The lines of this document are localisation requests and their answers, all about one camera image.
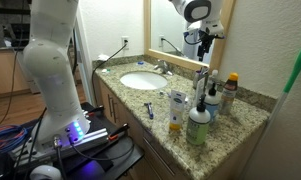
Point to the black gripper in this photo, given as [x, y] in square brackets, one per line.
[206, 41]

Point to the white toothpaste tube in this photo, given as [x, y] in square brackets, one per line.
[199, 90]

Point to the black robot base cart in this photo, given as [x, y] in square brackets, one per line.
[108, 161]

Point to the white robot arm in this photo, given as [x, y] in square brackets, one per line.
[45, 57]

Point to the white blue cream tube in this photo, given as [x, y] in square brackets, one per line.
[176, 110]

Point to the wooden framed mirror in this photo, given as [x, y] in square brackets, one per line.
[172, 30]

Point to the grey metal cup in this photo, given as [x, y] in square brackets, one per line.
[199, 74]

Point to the clear plastic bottle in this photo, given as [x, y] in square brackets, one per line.
[212, 80]

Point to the chrome sink faucet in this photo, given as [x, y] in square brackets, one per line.
[163, 66]

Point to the orange cap spray can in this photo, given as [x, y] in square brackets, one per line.
[228, 94]

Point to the blue pump lotion bottle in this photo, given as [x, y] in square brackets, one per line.
[211, 101]

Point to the white oval sink basin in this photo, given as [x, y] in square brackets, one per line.
[143, 80]

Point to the green pump soap bottle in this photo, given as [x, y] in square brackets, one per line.
[197, 127]

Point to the blue razor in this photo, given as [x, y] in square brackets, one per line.
[149, 108]

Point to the white paper packets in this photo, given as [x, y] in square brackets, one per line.
[103, 57]

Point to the wooden vanity cabinet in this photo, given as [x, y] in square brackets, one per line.
[168, 155]

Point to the white wall outlet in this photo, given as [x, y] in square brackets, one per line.
[125, 42]

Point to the green white mop handle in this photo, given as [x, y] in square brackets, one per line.
[280, 101]

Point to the aluminium rail with clamps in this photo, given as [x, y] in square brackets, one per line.
[68, 133]

